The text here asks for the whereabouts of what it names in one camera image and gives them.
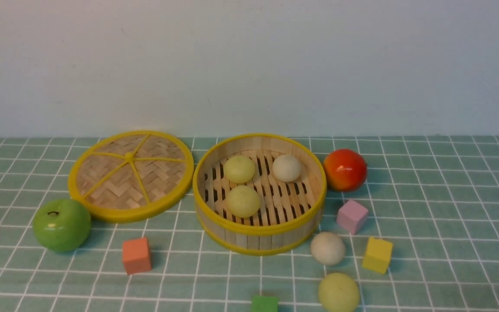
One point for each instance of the yellow bun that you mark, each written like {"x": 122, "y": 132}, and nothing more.
{"x": 239, "y": 169}
{"x": 338, "y": 292}
{"x": 243, "y": 201}

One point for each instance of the white bun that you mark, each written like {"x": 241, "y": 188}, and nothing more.
{"x": 286, "y": 168}
{"x": 327, "y": 248}

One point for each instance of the bamboo steamer tray yellow rim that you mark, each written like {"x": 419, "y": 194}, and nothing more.
{"x": 290, "y": 212}

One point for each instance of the woven bamboo steamer lid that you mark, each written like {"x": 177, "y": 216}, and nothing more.
{"x": 132, "y": 176}

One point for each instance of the red orange tomato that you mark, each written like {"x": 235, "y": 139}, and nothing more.
{"x": 345, "y": 170}

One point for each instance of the pink cube block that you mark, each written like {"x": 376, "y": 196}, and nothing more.
{"x": 351, "y": 216}

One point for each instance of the green cube block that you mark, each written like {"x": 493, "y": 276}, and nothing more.
{"x": 264, "y": 304}

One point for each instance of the orange cube block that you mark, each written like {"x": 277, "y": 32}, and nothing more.
{"x": 136, "y": 256}

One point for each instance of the yellow cube block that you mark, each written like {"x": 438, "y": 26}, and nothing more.
{"x": 378, "y": 255}

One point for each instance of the green apple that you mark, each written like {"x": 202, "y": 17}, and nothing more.
{"x": 62, "y": 225}

